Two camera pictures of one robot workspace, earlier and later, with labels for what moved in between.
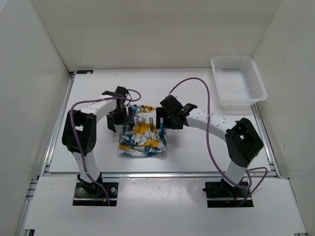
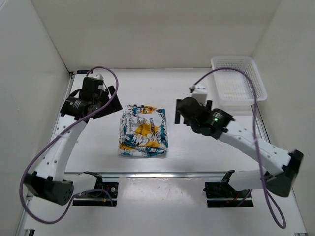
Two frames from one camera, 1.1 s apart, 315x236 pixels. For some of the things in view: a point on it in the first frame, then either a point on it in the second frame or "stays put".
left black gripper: x=127 y=120 to x=114 y=106
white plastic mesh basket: x=239 y=84 stays put
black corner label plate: x=83 y=72 stays put
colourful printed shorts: x=145 y=140 stays put
